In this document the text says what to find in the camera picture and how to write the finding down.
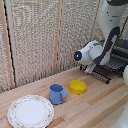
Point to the open toaster oven door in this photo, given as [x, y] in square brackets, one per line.
[100, 76]

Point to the yellow bowl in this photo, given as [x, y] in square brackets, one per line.
[77, 86]

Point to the black dish rack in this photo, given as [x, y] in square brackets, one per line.
[118, 56]

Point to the white floral rim plate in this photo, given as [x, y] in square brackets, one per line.
[30, 112]

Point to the white rounded object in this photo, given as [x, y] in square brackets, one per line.
[126, 75]

